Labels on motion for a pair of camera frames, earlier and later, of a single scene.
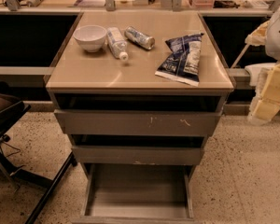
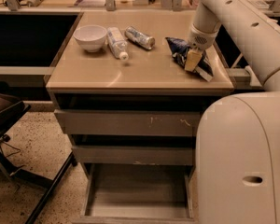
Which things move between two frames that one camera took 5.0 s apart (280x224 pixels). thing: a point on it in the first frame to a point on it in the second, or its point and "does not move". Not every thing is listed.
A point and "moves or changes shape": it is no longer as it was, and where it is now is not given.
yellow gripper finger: (262, 111) to (193, 57)
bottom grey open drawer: (133, 193) does not move
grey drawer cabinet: (137, 94) does not move
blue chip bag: (183, 63) moves or changes shape
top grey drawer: (143, 122) does not move
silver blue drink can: (139, 38) does not move
